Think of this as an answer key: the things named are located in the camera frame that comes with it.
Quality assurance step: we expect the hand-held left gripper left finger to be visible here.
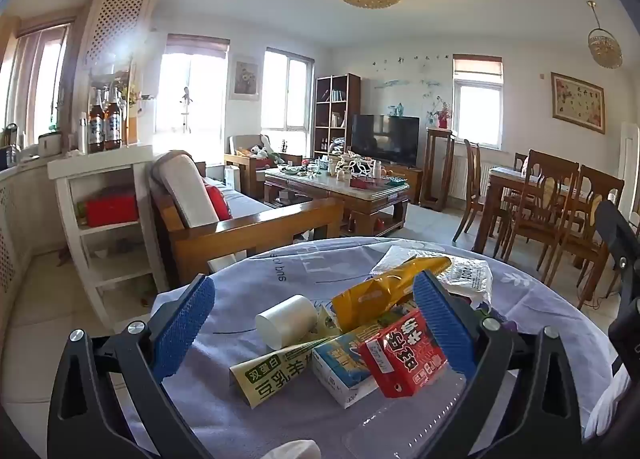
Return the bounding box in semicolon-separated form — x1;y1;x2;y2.
47;274;217;459

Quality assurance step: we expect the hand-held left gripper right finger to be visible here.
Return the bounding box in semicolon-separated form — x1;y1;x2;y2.
412;270;598;459

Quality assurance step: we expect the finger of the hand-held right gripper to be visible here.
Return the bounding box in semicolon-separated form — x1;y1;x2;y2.
594;199;640;300

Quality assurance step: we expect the red drink carton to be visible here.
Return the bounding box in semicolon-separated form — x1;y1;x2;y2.
357;308;449;399

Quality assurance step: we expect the yellow snack bag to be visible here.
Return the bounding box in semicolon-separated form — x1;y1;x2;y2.
331;256;453;334

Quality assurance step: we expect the clear plastic wrapper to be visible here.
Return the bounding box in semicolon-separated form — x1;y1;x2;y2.
369;245;451;276

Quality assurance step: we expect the green and white packet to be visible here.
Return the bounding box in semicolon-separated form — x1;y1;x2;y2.
229;334;348;410

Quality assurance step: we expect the white paper cup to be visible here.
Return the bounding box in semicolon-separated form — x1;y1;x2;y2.
255;295;320;352

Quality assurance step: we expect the clear plastic packaging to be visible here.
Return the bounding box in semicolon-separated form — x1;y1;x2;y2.
341;371;468;459

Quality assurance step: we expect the blue and white carton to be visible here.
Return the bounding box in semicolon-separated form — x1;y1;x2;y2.
311;321;396;410

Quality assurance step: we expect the person's right hand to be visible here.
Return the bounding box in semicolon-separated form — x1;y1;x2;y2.
582;366;633;440

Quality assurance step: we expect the white standing air conditioner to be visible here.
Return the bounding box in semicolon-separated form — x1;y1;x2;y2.
619;121;640;210

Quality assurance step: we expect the purple tablecloth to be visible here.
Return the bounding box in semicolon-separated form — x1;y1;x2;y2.
120;236;626;459

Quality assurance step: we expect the wooden sofa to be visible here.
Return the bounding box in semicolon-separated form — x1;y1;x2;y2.
150;151;346;285

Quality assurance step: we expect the white shelf unit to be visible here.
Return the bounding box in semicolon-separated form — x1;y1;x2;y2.
47;144;171;335

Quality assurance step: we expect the red cushion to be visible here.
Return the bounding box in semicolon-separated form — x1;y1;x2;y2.
204;184;233;220

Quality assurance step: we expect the white sofa cushion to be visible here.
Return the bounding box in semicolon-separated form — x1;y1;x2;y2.
150;151;221;230

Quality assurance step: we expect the red box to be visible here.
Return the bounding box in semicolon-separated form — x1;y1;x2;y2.
84;189;140;228

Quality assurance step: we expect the wooden dining table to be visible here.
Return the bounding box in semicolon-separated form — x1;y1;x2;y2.
472;166;601;260

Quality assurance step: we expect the framed floral picture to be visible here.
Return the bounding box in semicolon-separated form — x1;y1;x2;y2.
551;72;606;134

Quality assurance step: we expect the white radiator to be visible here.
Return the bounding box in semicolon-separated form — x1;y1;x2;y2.
447;154;496;197

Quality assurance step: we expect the wooden coffee table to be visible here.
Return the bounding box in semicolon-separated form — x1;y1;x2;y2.
262;166;411;237

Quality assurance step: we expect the wooden armchair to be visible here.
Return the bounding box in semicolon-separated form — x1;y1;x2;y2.
223;134;303;200

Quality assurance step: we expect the tall wooden stand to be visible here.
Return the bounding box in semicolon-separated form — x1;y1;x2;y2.
419;128;457;212

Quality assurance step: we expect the black television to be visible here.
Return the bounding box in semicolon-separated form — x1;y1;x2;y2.
350;114;421;168

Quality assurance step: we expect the gold pendant lamp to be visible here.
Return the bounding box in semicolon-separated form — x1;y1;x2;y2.
586;1;623;70

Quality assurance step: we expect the brown beer bottle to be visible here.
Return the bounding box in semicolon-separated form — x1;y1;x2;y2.
104;86;123;150
87;89;106;154

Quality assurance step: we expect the wooden bookshelf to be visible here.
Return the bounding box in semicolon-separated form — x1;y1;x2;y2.
314;73;362;160

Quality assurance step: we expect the white lattice cabinet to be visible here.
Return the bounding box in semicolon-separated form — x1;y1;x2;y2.
75;0;156;74

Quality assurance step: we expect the black floor cable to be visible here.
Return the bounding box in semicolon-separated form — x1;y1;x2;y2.
575;259;621;310

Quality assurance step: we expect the small wall painting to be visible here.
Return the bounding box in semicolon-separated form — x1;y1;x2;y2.
229;55;261;102

